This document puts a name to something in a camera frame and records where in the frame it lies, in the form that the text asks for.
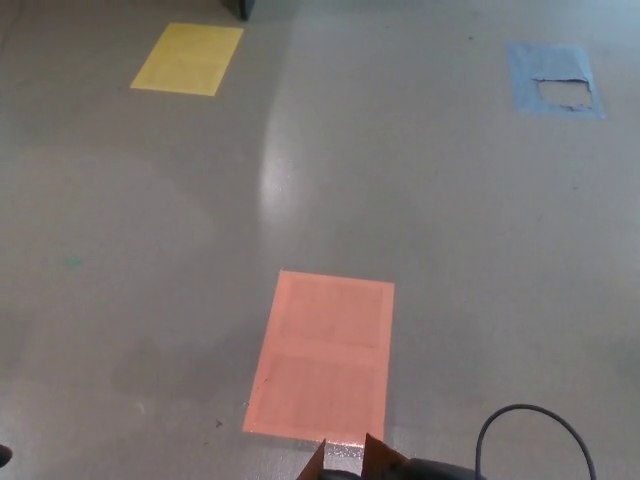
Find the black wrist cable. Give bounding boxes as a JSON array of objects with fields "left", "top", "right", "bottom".
[{"left": 473, "top": 403, "right": 601, "bottom": 480}]

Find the brown cardboard box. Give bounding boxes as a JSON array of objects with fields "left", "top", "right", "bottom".
[{"left": 300, "top": 431, "right": 413, "bottom": 480}]

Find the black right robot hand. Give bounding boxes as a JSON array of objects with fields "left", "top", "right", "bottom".
[{"left": 402, "top": 456, "right": 479, "bottom": 480}]

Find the torn blue tape patch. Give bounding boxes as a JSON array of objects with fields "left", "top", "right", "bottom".
[{"left": 506, "top": 41, "right": 607, "bottom": 121}]

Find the dark furniture leg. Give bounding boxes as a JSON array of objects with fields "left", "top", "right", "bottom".
[{"left": 221, "top": 0, "right": 258, "bottom": 21}]

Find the yellow rectangular floor patch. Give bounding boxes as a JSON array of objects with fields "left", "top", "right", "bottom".
[{"left": 129, "top": 21, "right": 245, "bottom": 97}]

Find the salmon orange rectangular patch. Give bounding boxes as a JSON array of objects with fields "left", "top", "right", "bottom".
[{"left": 241, "top": 269, "right": 396, "bottom": 444}]

